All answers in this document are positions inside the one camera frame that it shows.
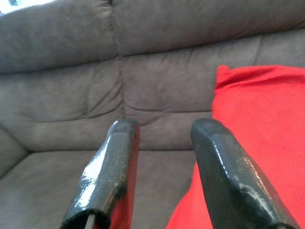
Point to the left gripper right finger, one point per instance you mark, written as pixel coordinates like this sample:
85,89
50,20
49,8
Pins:
228,179

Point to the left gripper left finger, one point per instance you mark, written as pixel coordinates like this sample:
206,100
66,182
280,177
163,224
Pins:
112,171

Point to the short grey fabric sofa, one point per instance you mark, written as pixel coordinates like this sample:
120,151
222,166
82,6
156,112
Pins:
71,95

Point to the red pillow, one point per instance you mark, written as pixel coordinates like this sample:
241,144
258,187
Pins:
262,119

